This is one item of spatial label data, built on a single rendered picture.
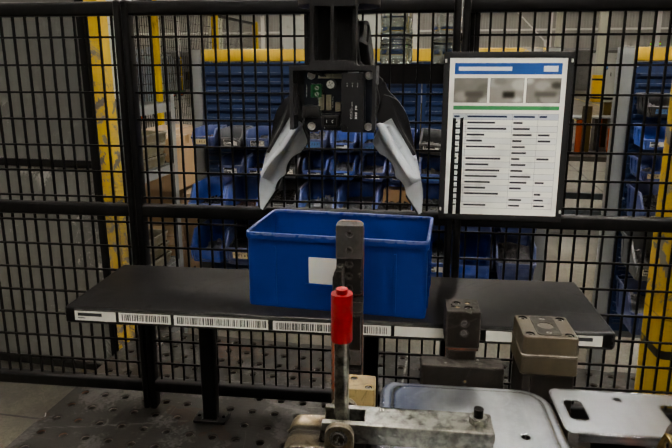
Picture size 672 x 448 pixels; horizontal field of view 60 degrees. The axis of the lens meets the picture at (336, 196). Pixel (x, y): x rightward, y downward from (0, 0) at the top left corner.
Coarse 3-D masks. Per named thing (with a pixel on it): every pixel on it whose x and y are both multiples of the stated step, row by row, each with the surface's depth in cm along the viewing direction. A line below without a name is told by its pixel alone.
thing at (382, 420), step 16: (352, 416) 62; (368, 416) 61; (384, 416) 61; (400, 416) 61; (416, 416) 61; (432, 416) 61; (448, 416) 61; (464, 416) 61; (480, 416) 59; (368, 432) 59; (384, 432) 59; (400, 432) 59; (416, 432) 59; (432, 432) 58; (448, 432) 58; (464, 432) 58; (480, 432) 58
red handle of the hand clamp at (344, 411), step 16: (336, 288) 58; (336, 304) 57; (352, 304) 58; (336, 320) 58; (352, 320) 59; (336, 336) 58; (352, 336) 59; (336, 352) 59; (336, 368) 59; (336, 384) 60; (336, 400) 60; (336, 416) 60
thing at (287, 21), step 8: (288, 16) 682; (296, 16) 680; (360, 16) 666; (368, 16) 664; (416, 16) 655; (288, 24) 682; (296, 24) 681; (416, 24) 657; (288, 32) 684; (296, 32) 683; (416, 32) 659; (288, 40) 686; (296, 40) 685; (416, 40) 665; (288, 48) 688; (296, 48) 687; (416, 48) 671
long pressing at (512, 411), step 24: (408, 384) 81; (408, 408) 75; (432, 408) 75; (456, 408) 75; (504, 408) 75; (528, 408) 75; (552, 408) 76; (504, 432) 70; (528, 432) 70; (552, 432) 70
